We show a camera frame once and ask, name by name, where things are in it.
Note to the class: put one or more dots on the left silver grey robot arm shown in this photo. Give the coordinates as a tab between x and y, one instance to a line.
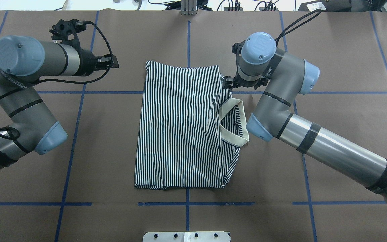
26	123

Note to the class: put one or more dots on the navy white striped polo shirt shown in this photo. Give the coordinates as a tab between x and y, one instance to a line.
191	129

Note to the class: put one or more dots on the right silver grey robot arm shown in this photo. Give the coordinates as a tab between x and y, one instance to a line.
335	117

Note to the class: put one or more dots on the aluminium frame post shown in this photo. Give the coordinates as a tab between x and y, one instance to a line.
189	7

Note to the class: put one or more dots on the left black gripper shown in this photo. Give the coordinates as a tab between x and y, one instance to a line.
87	62

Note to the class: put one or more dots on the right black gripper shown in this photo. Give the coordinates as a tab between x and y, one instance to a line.
228	82

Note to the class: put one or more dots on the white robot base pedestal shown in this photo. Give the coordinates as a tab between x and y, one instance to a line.
187	236

